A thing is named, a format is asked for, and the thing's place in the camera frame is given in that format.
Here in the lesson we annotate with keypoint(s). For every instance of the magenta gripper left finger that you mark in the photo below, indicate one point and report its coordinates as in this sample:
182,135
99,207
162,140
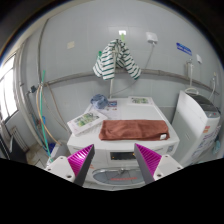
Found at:
80,162

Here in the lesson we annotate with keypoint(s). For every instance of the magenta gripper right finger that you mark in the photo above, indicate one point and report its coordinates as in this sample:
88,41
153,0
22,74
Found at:
148,161

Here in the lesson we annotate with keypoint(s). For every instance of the brown towel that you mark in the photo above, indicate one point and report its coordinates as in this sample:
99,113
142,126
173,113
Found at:
143,130

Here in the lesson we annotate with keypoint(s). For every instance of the white front-load washing machine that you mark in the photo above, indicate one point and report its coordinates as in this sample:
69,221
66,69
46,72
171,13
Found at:
114,166

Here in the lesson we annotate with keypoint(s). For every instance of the illustrated booklet left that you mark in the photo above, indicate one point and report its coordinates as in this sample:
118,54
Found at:
86,121

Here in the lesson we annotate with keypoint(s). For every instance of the illustrated booklet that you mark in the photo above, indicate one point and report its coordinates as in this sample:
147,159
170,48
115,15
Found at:
86,121
142,101

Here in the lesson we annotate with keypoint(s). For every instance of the white top-load washing machine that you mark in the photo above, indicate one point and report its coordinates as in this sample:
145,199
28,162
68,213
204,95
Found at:
196,122

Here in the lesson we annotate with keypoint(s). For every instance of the illustrated booklet rear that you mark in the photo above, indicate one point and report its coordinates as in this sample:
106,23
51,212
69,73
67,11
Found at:
142,101

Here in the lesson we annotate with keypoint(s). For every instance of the blue crumpled cloth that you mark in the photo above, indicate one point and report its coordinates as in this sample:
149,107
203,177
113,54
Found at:
99,101

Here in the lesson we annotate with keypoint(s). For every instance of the window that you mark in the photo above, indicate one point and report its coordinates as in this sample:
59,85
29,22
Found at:
7,97

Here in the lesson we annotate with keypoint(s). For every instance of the green white striped garment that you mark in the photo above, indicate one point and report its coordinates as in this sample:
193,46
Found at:
115,55

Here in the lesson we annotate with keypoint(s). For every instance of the grey horizontal wall pipe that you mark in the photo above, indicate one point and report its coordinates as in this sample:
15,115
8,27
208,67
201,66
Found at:
149,72

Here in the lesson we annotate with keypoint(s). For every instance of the water tap on wall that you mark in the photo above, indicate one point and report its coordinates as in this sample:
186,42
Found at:
189,69

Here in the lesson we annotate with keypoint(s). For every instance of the blue wall sign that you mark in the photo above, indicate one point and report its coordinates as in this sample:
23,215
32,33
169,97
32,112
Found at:
183,48

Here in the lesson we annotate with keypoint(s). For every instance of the white wall socket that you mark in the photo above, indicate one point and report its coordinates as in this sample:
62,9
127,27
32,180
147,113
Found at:
152,37

